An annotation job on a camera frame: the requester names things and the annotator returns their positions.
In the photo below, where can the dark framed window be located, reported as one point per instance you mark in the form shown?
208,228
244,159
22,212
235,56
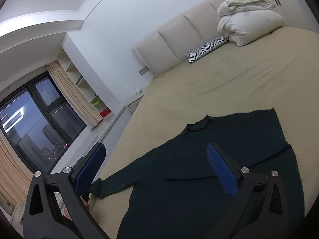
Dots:
39,123

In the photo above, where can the zebra print pillow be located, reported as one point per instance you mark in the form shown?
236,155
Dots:
207,48

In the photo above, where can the dark green knit sweater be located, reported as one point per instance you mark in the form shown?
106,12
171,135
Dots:
176,194

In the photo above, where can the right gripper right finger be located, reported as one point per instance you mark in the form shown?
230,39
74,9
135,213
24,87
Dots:
258,208

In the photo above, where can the red storage box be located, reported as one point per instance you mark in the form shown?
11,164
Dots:
104,113

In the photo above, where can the beige curtain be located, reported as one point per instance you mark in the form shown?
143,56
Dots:
15,176
73,96

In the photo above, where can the white folded duvet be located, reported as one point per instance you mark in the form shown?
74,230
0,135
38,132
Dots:
245,21

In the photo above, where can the beige bed with sheet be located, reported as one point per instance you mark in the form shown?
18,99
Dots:
278,71

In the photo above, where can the cream padded headboard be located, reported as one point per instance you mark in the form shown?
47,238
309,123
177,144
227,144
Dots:
168,45

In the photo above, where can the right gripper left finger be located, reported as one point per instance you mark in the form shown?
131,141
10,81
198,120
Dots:
55,206

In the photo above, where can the grey wall switch panel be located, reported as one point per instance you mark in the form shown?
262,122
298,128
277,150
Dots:
143,71

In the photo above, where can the white wall shelf unit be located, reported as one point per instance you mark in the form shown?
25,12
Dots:
79,81

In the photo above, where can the white bedside table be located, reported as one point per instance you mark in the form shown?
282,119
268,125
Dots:
134,101

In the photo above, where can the green lidded container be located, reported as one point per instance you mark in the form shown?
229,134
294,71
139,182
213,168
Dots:
95,102

